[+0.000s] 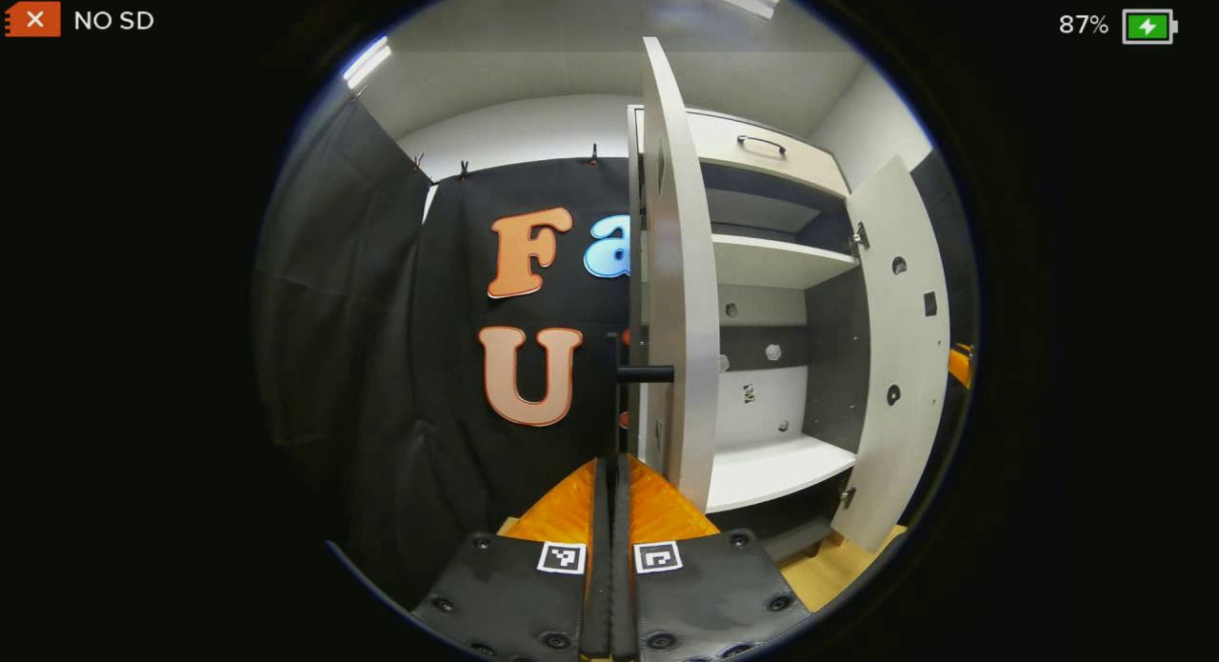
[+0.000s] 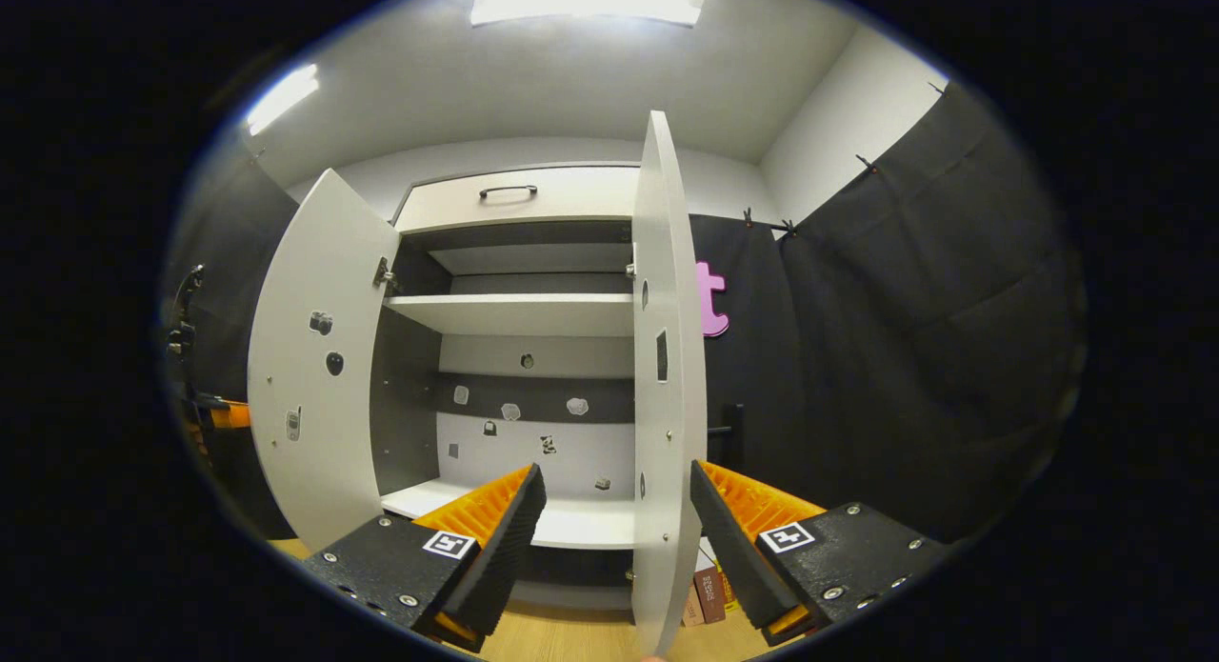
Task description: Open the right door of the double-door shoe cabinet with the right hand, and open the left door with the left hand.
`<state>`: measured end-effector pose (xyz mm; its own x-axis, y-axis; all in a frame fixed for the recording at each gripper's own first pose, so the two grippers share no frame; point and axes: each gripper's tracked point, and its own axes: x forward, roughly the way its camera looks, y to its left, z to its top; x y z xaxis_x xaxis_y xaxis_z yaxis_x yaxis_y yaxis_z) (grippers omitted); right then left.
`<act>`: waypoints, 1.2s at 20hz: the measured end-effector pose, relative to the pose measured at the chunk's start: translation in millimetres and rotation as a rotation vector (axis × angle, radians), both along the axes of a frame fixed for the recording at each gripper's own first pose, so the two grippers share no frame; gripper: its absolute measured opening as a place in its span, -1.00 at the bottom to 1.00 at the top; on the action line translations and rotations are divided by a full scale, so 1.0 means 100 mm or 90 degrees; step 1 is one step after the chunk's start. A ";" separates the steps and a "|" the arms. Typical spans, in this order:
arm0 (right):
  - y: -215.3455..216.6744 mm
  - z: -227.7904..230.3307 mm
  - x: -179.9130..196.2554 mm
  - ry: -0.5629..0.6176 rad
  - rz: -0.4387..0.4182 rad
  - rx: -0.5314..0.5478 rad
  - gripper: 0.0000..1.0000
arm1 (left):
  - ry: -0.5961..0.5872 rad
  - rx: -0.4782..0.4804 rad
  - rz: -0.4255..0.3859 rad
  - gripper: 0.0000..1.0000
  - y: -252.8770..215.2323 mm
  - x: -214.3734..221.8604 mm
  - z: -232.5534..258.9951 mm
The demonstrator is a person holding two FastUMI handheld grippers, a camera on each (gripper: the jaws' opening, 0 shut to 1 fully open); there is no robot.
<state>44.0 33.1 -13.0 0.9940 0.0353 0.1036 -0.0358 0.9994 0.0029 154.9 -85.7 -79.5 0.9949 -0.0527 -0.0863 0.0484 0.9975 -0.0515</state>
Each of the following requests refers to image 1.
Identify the black backdrop cloth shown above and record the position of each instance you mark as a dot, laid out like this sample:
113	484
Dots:
457	357
957	262
333	310

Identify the metal door hinge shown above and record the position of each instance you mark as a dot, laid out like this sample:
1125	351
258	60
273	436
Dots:
847	497
860	238

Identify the beige cabinet drawer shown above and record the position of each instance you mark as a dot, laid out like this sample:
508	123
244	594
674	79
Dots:
809	167

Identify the cabinet door with headphone sticker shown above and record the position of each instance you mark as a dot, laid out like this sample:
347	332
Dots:
895	338

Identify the grey double-door shoe cabinet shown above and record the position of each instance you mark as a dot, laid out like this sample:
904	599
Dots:
833	357

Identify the cabinet door with camera sticker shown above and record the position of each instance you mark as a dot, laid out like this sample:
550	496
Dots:
681	310

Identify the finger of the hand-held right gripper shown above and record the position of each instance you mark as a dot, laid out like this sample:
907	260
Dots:
960	367

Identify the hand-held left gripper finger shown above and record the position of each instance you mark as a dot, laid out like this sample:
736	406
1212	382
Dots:
600	586
622	586

